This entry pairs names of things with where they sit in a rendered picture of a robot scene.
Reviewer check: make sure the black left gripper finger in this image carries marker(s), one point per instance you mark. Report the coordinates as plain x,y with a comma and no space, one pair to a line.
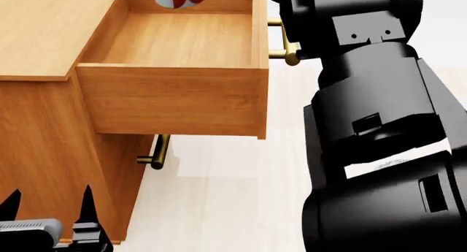
11,206
88,205

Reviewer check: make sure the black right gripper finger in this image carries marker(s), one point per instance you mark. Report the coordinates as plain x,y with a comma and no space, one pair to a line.
281,5

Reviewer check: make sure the wooden drawer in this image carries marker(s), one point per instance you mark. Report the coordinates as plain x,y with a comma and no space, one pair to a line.
175,98

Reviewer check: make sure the wooden cabinet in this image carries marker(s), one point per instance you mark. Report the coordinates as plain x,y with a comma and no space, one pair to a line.
40,131

